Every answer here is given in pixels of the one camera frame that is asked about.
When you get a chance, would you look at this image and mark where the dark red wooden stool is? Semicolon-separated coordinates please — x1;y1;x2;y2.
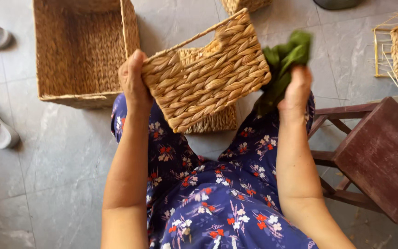
308;96;398;224

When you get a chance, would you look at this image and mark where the person's right hand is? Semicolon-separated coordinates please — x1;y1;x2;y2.
277;66;313;113

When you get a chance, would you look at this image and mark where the small woven straw basket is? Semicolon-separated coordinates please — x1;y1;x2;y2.
140;8;272;134

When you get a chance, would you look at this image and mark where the green cloth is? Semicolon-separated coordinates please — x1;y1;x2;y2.
252;30;314;116

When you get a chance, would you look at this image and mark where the large woven straw basket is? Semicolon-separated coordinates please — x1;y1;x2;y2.
32;0;141;110

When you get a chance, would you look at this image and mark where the person's left hand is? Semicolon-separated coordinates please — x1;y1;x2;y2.
118;49;154;112

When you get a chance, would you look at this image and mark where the dark round basin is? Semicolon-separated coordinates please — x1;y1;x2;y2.
312;0;365;10

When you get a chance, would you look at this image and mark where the blue floral dress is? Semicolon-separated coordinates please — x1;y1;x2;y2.
111;91;319;249

